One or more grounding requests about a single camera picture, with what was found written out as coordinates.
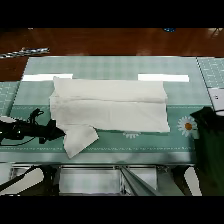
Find black cable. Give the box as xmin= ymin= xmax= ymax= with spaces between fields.
xmin=27 ymin=107 xmax=45 ymax=126

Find white shirt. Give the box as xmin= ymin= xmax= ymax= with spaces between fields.
xmin=49 ymin=76 xmax=171 ymax=160

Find silver metal strip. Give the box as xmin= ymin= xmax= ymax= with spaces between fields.
xmin=0 ymin=47 xmax=51 ymax=60

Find dark green garment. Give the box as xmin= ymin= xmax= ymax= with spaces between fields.
xmin=189 ymin=106 xmax=224 ymax=197

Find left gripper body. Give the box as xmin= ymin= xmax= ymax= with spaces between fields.
xmin=46 ymin=118 xmax=67 ymax=141

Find silver frame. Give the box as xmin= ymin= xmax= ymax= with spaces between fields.
xmin=0 ymin=161 xmax=201 ymax=197

